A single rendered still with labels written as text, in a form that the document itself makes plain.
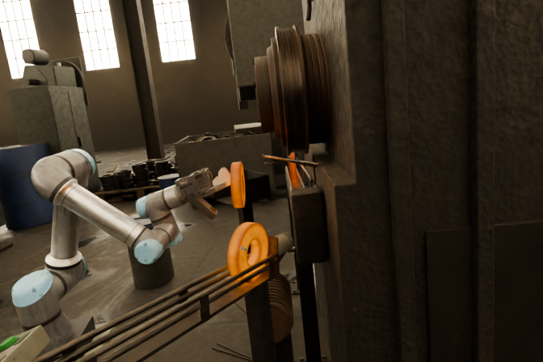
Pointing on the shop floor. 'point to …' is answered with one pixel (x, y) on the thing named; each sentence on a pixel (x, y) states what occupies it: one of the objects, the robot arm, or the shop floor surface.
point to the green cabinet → (54, 121)
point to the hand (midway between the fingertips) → (237, 179)
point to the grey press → (259, 44)
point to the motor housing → (281, 317)
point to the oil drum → (23, 187)
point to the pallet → (135, 180)
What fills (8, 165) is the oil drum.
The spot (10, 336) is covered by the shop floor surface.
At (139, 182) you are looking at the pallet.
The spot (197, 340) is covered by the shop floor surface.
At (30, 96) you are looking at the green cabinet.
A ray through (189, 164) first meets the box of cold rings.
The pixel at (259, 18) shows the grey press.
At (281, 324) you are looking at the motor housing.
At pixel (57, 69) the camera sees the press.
